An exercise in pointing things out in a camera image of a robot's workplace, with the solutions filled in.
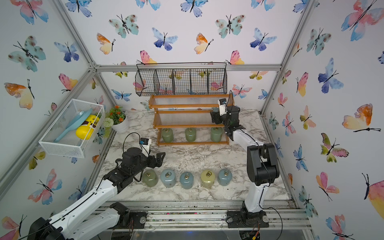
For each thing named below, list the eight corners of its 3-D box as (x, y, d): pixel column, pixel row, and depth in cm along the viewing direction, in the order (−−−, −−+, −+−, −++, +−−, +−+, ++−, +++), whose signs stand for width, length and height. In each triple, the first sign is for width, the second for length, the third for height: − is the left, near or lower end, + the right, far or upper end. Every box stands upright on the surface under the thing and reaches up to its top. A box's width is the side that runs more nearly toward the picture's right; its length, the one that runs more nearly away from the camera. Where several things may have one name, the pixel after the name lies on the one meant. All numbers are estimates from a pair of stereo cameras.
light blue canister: (162, 188, 86) (159, 182, 79) (164, 175, 91) (161, 169, 83) (175, 188, 86) (173, 182, 79) (176, 175, 91) (174, 169, 83)
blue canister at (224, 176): (218, 185, 87) (219, 180, 80) (217, 174, 91) (218, 168, 84) (230, 185, 87) (233, 180, 80) (229, 174, 91) (231, 168, 84)
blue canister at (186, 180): (180, 189, 86) (179, 184, 79) (181, 178, 90) (180, 172, 83) (193, 189, 86) (193, 184, 79) (193, 177, 90) (193, 172, 83)
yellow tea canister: (200, 188, 86) (201, 182, 79) (200, 176, 90) (200, 169, 83) (214, 188, 86) (215, 182, 79) (213, 176, 90) (214, 169, 83)
